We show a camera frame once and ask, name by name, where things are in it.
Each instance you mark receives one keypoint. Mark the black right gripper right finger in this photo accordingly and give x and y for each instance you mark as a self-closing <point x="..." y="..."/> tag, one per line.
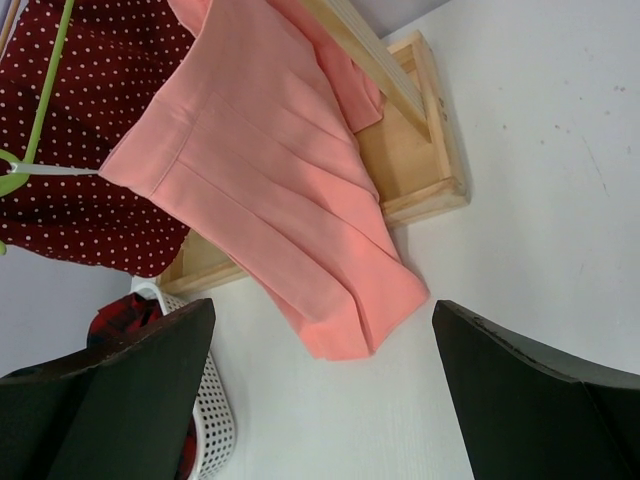
<point x="527" y="410"/>

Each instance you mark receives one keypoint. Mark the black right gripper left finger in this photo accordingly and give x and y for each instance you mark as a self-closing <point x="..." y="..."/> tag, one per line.
<point x="118" y="410"/>

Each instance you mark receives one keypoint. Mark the green hanger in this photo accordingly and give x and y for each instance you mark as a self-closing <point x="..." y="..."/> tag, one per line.
<point x="35" y="110"/>

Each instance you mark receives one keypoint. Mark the pink pleated skirt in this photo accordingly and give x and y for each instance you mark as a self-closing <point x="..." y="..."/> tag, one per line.
<point x="251" y="144"/>

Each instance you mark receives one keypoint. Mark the white plastic basket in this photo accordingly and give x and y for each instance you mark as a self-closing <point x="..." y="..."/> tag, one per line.
<point x="213" y="428"/>

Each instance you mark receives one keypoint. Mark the wooden clothes rack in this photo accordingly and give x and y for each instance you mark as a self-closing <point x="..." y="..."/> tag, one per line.
<point x="410" y="154"/>

